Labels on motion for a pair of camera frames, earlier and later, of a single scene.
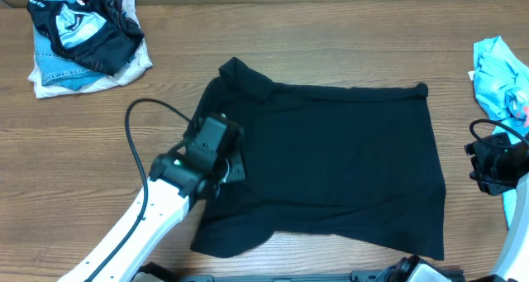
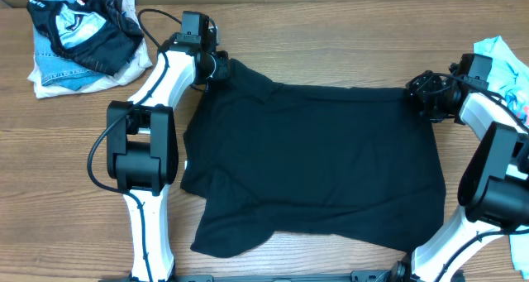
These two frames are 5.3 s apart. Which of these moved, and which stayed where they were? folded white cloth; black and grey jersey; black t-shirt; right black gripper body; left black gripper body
Moved: left black gripper body; right black gripper body
Stayed: black t-shirt; folded white cloth; black and grey jersey
